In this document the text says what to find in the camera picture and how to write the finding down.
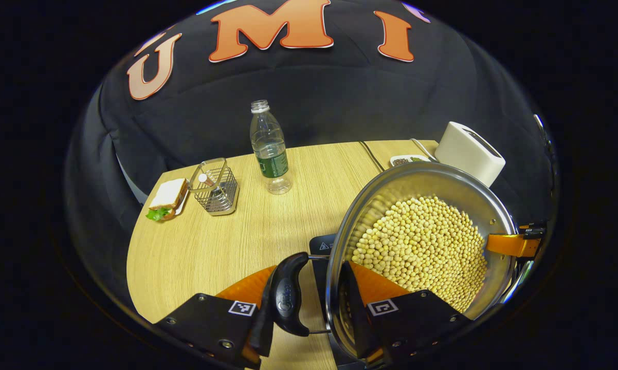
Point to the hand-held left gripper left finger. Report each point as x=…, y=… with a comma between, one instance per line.
x=260, y=339

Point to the sandwich with lettuce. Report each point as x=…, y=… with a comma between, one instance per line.
x=167, y=198

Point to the pile of soybeans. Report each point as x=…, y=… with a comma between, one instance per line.
x=422, y=252

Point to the striped drinking straw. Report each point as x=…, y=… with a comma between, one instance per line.
x=206, y=180

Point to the white condiment tray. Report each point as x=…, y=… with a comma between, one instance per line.
x=409, y=160

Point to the white toaster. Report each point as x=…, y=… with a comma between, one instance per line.
x=468, y=154

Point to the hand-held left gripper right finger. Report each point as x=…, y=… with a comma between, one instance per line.
x=352, y=308

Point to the black induction cooktop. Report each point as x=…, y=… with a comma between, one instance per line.
x=322, y=246

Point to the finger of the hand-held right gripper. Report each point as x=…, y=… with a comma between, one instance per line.
x=534, y=230
x=512, y=245

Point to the clear plastic water bottle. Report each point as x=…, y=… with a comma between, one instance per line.
x=270, y=154

